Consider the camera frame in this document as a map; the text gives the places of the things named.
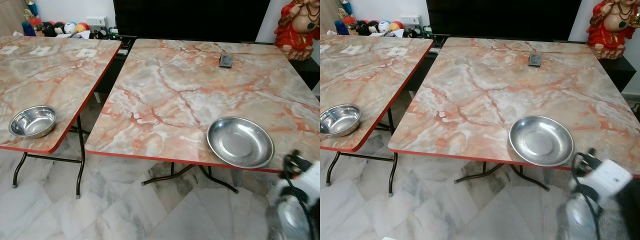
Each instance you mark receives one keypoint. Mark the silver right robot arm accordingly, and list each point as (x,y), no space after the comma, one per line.
(575,220)
(287,220)

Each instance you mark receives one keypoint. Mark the wide steel plate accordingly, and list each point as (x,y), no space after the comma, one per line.
(240,142)
(541,141)

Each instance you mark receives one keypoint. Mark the black tv console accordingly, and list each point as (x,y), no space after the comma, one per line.
(617,72)
(307,72)

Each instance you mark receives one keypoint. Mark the marble print folding table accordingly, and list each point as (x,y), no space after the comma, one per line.
(500,92)
(190,95)

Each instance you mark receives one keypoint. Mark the small black device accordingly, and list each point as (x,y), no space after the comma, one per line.
(226,61)
(535,59)

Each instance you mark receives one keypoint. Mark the red laughing buddha statue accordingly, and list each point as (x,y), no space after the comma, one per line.
(297,30)
(610,30)

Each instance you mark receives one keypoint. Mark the black television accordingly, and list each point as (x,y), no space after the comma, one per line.
(190,20)
(500,19)

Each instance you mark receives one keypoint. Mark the white paper slip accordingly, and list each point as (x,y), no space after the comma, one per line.
(86,52)
(398,51)
(324,48)
(352,49)
(9,50)
(40,50)

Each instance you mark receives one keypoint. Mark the marble folding table with papers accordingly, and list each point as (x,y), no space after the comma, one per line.
(370,80)
(45,80)

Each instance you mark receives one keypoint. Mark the red and yellow figurine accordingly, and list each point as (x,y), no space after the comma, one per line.
(396,25)
(83,27)

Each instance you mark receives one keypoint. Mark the small steel bowl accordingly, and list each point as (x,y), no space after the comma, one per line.
(32,122)
(340,120)

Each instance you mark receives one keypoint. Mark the white and blue figurine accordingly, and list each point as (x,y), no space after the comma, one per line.
(384,26)
(70,27)

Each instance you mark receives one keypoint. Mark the black mouse figurine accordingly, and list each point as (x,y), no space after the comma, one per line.
(49,30)
(363,29)

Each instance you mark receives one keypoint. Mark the blue bottle ornament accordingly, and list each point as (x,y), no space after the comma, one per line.
(30,22)
(344,21)

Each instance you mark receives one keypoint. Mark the white wall socket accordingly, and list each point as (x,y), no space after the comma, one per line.
(96,21)
(410,20)

